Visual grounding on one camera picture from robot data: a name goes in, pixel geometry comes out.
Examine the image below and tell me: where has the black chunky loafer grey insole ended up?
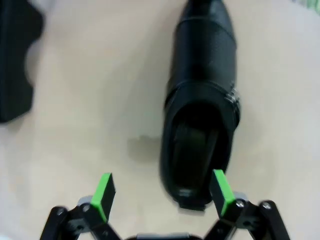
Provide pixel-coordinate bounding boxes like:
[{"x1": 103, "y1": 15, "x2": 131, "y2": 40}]
[{"x1": 0, "y1": 0, "x2": 46, "y2": 124}]

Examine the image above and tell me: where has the black buckle strap shoe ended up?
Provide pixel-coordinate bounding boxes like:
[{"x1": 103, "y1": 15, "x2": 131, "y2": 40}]
[{"x1": 158, "y1": 0, "x2": 243, "y2": 212}]

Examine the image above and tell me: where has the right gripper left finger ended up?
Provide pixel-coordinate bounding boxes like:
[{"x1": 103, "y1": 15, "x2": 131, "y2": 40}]
[{"x1": 43, "y1": 172, "x2": 124, "y2": 240}]

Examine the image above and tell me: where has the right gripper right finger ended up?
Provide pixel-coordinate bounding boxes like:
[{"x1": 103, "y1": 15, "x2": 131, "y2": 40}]
[{"x1": 203, "y1": 169, "x2": 293, "y2": 240}]

